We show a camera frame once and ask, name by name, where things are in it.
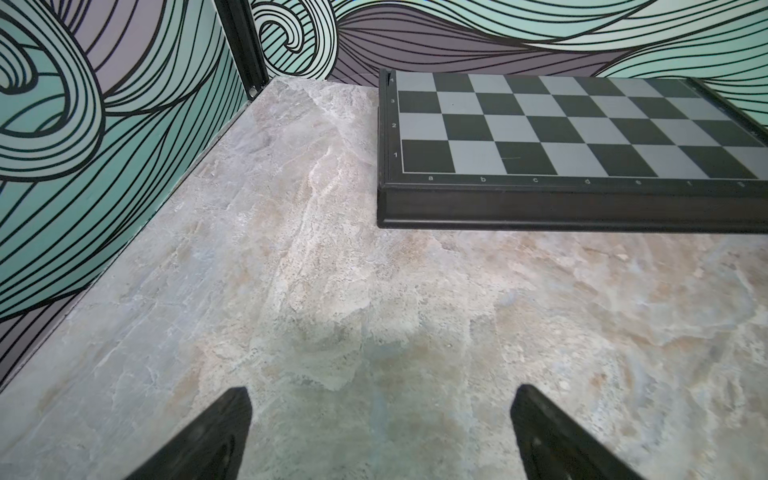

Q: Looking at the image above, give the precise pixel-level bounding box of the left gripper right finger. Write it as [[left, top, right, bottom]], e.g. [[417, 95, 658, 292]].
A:
[[510, 384, 641, 480]]

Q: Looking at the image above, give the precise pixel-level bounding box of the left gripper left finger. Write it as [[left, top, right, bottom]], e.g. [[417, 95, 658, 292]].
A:
[[128, 386, 253, 480]]

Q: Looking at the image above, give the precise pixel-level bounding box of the black grey chessboard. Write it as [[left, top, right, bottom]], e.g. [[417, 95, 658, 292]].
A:
[[377, 70, 767, 234]]

